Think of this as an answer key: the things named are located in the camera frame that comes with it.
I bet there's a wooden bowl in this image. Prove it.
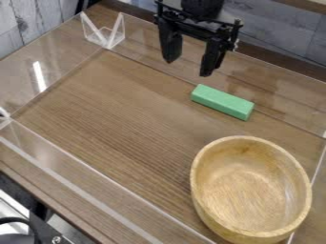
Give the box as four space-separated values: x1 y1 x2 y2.
189 135 312 244

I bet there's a clear acrylic corner bracket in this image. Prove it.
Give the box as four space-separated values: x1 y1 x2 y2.
80 12 124 50

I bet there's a black cable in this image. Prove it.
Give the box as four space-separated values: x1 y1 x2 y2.
0 216 36 236

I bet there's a green rectangular block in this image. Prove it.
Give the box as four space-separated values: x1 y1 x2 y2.
191 84 255 121

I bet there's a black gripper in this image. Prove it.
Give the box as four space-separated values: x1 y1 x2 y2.
153 0 243 77

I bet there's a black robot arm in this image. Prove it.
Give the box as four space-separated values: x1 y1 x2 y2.
153 0 244 77

